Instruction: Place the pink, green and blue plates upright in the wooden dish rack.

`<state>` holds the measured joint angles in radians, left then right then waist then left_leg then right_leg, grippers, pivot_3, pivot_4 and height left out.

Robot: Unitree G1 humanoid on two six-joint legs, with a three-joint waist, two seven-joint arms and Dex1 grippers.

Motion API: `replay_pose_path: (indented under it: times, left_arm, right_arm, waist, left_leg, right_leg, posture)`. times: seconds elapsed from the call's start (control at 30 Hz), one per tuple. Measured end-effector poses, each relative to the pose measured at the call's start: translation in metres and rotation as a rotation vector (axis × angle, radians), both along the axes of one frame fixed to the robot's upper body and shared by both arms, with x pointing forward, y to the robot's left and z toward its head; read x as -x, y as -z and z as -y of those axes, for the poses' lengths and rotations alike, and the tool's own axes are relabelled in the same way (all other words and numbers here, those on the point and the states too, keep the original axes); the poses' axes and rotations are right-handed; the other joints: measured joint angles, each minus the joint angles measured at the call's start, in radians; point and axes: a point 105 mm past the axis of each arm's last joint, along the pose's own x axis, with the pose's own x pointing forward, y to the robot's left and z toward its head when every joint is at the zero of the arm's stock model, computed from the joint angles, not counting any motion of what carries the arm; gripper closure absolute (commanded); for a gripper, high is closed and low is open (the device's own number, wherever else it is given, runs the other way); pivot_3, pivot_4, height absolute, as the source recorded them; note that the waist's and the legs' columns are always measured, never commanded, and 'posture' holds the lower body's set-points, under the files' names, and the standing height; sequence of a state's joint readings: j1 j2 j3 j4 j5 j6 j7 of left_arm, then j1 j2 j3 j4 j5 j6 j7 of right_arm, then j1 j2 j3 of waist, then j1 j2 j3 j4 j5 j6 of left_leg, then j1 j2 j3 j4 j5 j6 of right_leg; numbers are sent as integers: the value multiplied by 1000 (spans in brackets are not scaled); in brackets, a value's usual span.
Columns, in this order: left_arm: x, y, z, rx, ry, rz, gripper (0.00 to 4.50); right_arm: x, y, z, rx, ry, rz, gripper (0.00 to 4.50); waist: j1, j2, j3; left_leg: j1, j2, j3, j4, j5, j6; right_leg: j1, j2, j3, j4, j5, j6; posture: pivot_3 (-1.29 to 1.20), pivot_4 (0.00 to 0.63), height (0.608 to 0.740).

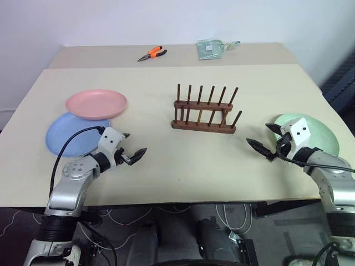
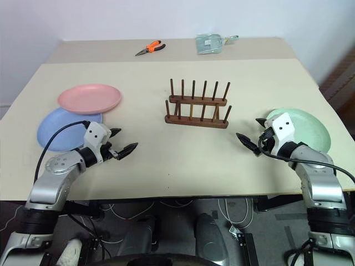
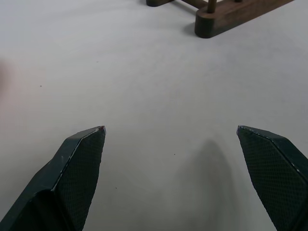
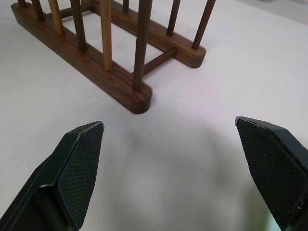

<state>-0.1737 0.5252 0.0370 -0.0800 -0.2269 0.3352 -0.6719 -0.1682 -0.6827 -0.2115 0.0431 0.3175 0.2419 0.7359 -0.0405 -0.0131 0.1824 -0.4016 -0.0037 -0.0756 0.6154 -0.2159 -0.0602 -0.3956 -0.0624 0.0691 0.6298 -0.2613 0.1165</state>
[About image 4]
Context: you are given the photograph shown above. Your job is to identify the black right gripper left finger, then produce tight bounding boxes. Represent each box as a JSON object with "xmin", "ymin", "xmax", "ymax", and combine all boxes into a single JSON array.
[{"xmin": 0, "ymin": 121, "xmax": 105, "ymax": 231}]

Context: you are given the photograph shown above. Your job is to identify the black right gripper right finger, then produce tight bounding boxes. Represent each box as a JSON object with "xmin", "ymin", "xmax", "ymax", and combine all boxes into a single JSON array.
[{"xmin": 235, "ymin": 116, "xmax": 308, "ymax": 231}]

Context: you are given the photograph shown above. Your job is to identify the wooden dish rack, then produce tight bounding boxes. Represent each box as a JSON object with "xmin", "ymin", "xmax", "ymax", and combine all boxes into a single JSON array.
[{"xmin": 11, "ymin": 0, "xmax": 216, "ymax": 115}]

